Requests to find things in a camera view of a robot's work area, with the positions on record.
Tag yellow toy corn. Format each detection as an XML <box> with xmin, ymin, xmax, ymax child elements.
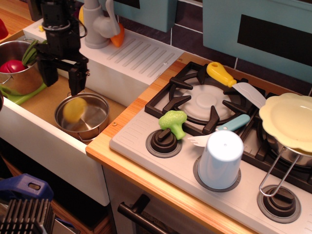
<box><xmin>78</xmin><ymin>7</ymin><xmax>84</xmax><ymax>25</ymax></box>

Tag yellow handled toy knife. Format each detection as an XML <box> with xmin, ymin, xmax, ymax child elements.
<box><xmin>206</xmin><ymin>62</ymin><xmax>266</xmax><ymax>109</ymax></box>

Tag light blue plastic cup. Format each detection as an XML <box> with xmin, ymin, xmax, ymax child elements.
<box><xmin>197</xmin><ymin>130</ymin><xmax>244</xmax><ymax>190</ymax></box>

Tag black stove knob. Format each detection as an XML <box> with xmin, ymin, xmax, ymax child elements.
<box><xmin>262</xmin><ymin>187</ymin><xmax>296</xmax><ymax>218</ymax></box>
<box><xmin>150</xmin><ymin>128</ymin><xmax>178</xmax><ymax>154</ymax></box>

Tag green toy beans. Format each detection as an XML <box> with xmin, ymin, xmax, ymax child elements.
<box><xmin>21</xmin><ymin>40</ymin><xmax>39</xmax><ymax>67</ymax></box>

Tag small steel pot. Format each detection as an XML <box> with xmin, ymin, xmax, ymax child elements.
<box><xmin>54</xmin><ymin>93</ymin><xmax>110</xmax><ymax>143</ymax></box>

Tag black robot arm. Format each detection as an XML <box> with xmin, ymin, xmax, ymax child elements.
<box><xmin>35</xmin><ymin>0</ymin><xmax>89</xmax><ymax>96</ymax></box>

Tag light green toy broccoli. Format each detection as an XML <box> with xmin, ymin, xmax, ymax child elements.
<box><xmin>158</xmin><ymin>110</ymin><xmax>187</xmax><ymax>140</ymax></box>

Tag green cutting board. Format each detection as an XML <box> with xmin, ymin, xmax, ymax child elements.
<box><xmin>0</xmin><ymin>83</ymin><xmax>47</xmax><ymax>105</ymax></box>

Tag black ribbed metal base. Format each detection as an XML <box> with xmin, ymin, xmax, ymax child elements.
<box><xmin>0</xmin><ymin>198</ymin><xmax>81</xmax><ymax>234</ymax></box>

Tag yellow toy potato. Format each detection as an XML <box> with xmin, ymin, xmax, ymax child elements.
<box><xmin>62</xmin><ymin>97</ymin><xmax>87</xmax><ymax>123</ymax></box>

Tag tall steel pot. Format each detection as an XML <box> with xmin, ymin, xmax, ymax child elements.
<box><xmin>0</xmin><ymin>40</ymin><xmax>43</xmax><ymax>96</ymax></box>

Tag teal microwave cabinet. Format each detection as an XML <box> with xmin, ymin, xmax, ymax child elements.
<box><xmin>203</xmin><ymin>0</ymin><xmax>312</xmax><ymax>82</ymax></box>

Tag orange toy carrot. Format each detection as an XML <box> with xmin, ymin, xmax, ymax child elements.
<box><xmin>110</xmin><ymin>23</ymin><xmax>125</xmax><ymax>47</ymax></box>

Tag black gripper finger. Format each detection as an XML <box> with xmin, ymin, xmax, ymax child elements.
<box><xmin>68</xmin><ymin>69</ymin><xmax>89</xmax><ymax>96</ymax></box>
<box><xmin>37</xmin><ymin>59</ymin><xmax>59</xmax><ymax>87</ymax></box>

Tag black oven door handle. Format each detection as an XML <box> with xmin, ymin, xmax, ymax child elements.
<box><xmin>117</xmin><ymin>194</ymin><xmax>168</xmax><ymax>234</ymax></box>

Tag blue clamp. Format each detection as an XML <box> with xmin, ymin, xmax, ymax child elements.
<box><xmin>0</xmin><ymin>174</ymin><xmax>54</xmax><ymax>201</ymax></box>

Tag right black stove knob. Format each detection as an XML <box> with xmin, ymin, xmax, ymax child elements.
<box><xmin>262</xmin><ymin>187</ymin><xmax>296</xmax><ymax>218</ymax></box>

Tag left black stove knob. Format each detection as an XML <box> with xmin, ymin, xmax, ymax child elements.
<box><xmin>150</xmin><ymin>128</ymin><xmax>178</xmax><ymax>154</ymax></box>

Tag black stove grate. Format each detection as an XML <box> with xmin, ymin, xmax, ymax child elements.
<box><xmin>144</xmin><ymin>61</ymin><xmax>312</xmax><ymax>193</ymax></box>

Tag red toy tomato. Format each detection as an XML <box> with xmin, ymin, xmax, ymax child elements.
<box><xmin>0</xmin><ymin>59</ymin><xmax>27</xmax><ymax>73</ymax></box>

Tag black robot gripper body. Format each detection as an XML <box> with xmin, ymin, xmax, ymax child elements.
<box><xmin>35</xmin><ymin>23</ymin><xmax>89</xmax><ymax>73</ymax></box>

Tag steel saucepan with wire handle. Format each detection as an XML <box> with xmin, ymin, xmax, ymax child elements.
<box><xmin>259</xmin><ymin>129</ymin><xmax>312</xmax><ymax>197</ymax></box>

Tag grey toy faucet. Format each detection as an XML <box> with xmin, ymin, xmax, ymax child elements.
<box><xmin>83</xmin><ymin>0</ymin><xmax>120</xmax><ymax>49</ymax></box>

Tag blue handled white fork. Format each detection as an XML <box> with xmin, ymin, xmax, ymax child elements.
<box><xmin>188</xmin><ymin>114</ymin><xmax>251</xmax><ymax>147</ymax></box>

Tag red object at edge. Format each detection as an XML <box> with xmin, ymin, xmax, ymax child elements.
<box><xmin>0</xmin><ymin>19</ymin><xmax>9</xmax><ymax>39</ymax></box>

